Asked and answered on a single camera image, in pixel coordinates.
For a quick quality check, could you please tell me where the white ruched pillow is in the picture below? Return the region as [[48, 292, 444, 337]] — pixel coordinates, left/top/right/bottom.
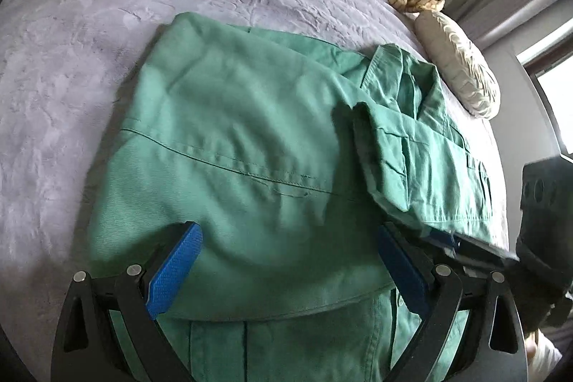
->
[[414, 11, 501, 120]]

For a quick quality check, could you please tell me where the person's hand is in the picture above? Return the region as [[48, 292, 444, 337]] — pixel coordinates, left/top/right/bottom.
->
[[524, 330, 562, 382]]

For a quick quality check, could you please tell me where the green work shirt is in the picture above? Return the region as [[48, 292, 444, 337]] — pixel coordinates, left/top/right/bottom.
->
[[88, 13, 507, 381]]

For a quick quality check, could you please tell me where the lavender plush bed blanket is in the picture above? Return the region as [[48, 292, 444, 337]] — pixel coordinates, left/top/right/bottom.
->
[[0, 0, 512, 382]]

